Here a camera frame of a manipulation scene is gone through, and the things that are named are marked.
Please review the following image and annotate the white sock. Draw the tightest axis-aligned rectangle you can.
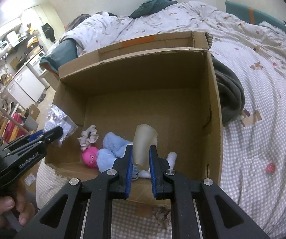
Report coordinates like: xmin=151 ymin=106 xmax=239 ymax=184
xmin=132 ymin=152 xmax=178 ymax=181

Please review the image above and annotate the clear plastic bag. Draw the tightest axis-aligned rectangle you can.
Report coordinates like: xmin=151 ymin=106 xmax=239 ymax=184
xmin=43 ymin=104 xmax=78 ymax=147

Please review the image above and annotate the beige lace scrunchie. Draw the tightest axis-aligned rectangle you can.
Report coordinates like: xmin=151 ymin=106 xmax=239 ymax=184
xmin=154 ymin=208 xmax=172 ymax=230

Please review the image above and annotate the person left hand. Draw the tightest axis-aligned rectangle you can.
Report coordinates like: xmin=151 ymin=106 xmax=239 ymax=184
xmin=0 ymin=181 xmax=36 ymax=228

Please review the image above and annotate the cardboard box on floor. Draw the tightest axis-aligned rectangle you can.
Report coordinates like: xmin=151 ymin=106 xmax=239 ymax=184
xmin=21 ymin=104 xmax=40 ymax=131

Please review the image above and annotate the white cabinet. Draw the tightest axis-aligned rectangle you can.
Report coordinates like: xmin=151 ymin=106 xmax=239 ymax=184
xmin=4 ymin=66 xmax=46 ymax=109

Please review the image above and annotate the brown cardboard box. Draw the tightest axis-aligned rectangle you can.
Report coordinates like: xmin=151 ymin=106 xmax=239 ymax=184
xmin=45 ymin=31 xmax=223 ymax=183

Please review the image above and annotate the checkered dog print bedspread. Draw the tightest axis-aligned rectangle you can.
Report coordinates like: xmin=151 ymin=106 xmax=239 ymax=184
xmin=36 ymin=1 xmax=286 ymax=238

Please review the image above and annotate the white washing machine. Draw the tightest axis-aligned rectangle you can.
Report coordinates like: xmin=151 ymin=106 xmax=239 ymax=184
xmin=27 ymin=50 xmax=50 ymax=89

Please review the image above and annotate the dark grey garment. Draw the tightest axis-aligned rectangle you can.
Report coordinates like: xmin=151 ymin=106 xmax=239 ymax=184
xmin=211 ymin=55 xmax=245 ymax=126

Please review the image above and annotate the teal cushion on bed edge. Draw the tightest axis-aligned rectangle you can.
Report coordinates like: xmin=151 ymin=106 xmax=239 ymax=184
xmin=40 ymin=38 xmax=78 ymax=75

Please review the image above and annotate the dark green cloth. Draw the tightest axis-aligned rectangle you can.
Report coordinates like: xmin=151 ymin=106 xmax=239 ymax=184
xmin=129 ymin=0 xmax=178 ymax=18

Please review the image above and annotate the teal pillow orange stripe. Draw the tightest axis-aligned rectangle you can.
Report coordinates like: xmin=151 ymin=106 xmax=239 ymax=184
xmin=225 ymin=0 xmax=286 ymax=33

